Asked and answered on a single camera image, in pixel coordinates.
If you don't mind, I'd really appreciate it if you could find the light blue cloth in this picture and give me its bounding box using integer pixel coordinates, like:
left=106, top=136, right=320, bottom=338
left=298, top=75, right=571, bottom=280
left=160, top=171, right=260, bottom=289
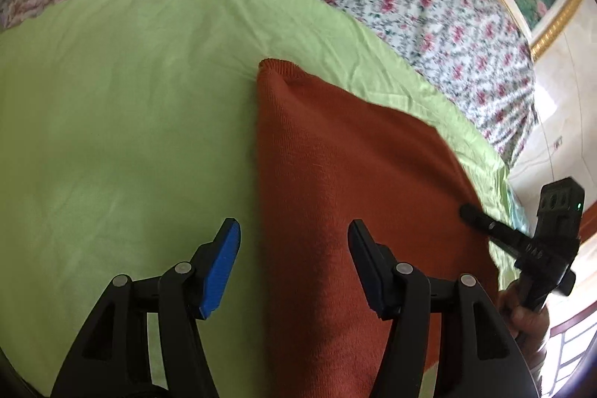
left=507, top=186, right=530, bottom=235

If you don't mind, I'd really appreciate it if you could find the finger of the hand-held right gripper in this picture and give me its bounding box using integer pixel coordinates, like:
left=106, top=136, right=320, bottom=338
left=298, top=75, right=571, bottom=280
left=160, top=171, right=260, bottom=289
left=460, top=203, right=538, bottom=258

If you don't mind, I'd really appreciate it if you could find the light green bed sheet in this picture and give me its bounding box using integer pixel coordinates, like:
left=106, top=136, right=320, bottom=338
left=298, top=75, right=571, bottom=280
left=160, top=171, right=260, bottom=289
left=0, top=0, right=519, bottom=398

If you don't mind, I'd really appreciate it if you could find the window railing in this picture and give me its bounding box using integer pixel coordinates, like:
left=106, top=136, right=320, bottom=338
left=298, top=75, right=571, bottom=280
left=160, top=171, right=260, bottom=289
left=536, top=309, right=594, bottom=398

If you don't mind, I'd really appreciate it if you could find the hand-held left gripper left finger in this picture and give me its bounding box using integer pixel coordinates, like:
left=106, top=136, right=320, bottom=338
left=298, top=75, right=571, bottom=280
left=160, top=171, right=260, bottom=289
left=50, top=217, right=242, bottom=398

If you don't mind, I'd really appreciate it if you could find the orange knit sweater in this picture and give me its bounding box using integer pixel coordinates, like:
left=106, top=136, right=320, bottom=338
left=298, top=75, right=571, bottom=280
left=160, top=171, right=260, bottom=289
left=256, top=58, right=505, bottom=398

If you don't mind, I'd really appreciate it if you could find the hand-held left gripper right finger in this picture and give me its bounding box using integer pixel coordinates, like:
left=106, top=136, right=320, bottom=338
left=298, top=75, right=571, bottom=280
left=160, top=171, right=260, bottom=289
left=348, top=219, right=540, bottom=398

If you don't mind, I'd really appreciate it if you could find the person's right hand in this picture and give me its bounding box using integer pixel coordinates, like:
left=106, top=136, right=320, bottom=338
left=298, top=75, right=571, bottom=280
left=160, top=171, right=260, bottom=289
left=496, top=278, right=552, bottom=354

